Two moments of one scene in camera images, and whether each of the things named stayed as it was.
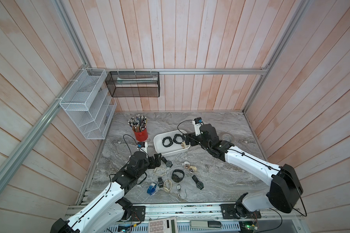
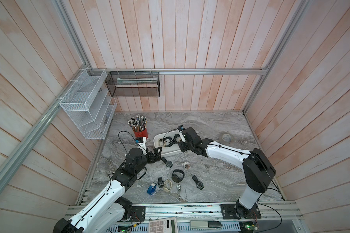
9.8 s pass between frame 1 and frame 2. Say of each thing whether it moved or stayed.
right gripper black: moved
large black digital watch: stayed
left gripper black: moved
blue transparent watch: stayed
